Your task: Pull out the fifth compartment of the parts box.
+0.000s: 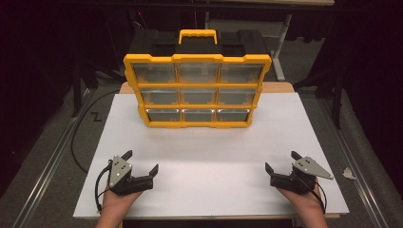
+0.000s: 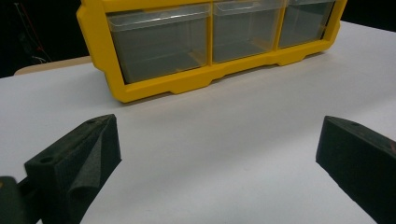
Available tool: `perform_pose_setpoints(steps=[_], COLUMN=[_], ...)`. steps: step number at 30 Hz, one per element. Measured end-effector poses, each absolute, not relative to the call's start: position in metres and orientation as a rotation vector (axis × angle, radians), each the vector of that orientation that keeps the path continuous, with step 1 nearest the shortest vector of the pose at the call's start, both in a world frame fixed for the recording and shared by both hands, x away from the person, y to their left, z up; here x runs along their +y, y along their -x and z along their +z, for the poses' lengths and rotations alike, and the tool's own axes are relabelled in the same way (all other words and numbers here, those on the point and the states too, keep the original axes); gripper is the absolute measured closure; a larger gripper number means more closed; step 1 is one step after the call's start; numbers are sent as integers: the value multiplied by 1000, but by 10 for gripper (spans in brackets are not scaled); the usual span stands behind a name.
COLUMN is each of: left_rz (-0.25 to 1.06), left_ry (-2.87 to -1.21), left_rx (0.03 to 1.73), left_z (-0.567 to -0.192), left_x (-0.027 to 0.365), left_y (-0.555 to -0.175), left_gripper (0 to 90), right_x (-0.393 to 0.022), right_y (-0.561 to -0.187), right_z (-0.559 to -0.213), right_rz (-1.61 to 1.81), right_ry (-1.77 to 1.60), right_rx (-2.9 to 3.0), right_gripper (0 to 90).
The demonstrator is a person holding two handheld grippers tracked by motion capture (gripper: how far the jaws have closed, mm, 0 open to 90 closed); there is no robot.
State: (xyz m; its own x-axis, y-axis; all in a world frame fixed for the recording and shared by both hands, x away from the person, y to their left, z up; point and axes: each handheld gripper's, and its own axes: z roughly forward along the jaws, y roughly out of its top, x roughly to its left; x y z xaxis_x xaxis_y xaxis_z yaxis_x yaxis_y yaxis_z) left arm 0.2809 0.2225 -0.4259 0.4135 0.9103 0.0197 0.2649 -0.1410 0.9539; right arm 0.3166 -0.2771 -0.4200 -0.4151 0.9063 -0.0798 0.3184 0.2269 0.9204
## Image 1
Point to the set of clear plastic drawers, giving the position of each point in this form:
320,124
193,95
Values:
198,95

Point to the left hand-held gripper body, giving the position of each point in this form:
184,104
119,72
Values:
120,177

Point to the yellow and black drawer organizer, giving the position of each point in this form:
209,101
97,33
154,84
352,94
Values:
196,57

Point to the black metal stand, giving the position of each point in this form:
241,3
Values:
77,88
337,95

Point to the white paper scrap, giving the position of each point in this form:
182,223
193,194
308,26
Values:
348,173

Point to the metal floor rail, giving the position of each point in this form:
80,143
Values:
47,171
355,177

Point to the person's right hand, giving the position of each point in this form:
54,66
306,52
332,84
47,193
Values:
305,202

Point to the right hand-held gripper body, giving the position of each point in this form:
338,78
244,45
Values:
294,182

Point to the person's left hand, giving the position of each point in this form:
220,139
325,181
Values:
115,204

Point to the white table cover sheet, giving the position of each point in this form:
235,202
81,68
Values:
202,158

